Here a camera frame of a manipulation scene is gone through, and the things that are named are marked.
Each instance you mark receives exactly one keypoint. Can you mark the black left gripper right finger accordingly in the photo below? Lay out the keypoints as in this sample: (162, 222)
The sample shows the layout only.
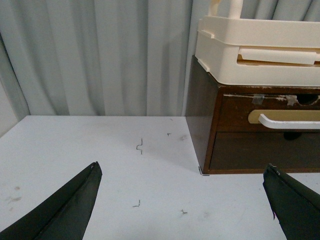
(296, 206)

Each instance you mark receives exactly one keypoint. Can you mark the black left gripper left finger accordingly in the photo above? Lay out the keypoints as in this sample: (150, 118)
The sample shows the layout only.
(65, 214)

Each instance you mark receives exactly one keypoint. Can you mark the dark wooden lower drawer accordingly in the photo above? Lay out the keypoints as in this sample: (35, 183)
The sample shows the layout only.
(252, 151)

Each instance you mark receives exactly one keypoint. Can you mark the cream left plastic drawer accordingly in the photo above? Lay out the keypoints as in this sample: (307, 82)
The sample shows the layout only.
(280, 55)

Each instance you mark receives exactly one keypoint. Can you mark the dark brown wooden cabinet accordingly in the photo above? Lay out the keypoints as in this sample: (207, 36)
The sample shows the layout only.
(202, 112)

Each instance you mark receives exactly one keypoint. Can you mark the grey curtain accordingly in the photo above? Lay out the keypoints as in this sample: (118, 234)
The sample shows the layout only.
(96, 57)

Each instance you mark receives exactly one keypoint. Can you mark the cream plastic organizer box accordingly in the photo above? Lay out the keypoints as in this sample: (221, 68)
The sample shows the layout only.
(220, 38)

